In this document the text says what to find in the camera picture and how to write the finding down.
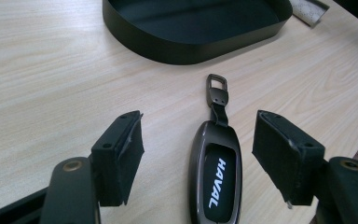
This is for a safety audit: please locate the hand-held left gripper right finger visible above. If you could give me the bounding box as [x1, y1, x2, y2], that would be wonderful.
[251, 109, 326, 210]

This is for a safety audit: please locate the black key rack with tray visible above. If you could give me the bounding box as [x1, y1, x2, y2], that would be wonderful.
[102, 0, 294, 65]

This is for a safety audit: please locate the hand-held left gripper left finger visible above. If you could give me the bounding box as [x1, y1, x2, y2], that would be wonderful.
[90, 110, 145, 208]

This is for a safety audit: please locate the grey metal stand foot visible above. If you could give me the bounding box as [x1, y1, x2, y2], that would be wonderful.
[290, 0, 330, 28]

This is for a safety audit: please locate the dark car key with strap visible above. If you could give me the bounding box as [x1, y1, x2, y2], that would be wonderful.
[187, 73, 243, 224]

